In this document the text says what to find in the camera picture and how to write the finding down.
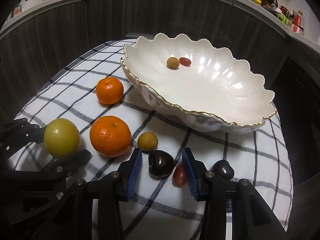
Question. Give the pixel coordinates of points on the red grape tomato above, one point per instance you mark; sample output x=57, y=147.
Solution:
x=179, y=177

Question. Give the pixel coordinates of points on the large orange mandarin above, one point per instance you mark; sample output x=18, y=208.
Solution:
x=110, y=136

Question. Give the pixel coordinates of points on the tan longan in bowl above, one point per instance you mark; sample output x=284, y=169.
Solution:
x=173, y=63

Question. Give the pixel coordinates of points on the green container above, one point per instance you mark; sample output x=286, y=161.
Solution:
x=282, y=17

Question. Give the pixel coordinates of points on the dark purple plum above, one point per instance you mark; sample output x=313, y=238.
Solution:
x=161, y=164
x=223, y=169

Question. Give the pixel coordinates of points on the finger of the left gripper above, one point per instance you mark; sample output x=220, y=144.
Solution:
x=65, y=167
x=18, y=134

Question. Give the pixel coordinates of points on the red-capped sauce bottle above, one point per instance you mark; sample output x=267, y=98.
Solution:
x=297, y=23

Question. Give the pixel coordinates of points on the tan longan on cloth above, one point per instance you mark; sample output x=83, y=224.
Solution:
x=147, y=141

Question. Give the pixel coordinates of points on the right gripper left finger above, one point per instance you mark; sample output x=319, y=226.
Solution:
x=117, y=186

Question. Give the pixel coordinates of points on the yellow-lid jar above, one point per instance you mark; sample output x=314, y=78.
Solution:
x=257, y=2

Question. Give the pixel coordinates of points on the red grape in bowl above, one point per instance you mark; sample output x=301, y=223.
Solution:
x=184, y=61

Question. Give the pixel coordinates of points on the yellow-green round citrus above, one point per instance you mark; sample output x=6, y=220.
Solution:
x=61, y=138

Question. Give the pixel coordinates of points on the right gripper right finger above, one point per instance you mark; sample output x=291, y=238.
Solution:
x=252, y=218

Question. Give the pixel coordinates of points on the small orange mandarin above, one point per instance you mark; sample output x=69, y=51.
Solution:
x=109, y=90

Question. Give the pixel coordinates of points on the white scalloped gold-rimmed bowl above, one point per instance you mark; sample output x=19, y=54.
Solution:
x=217, y=92

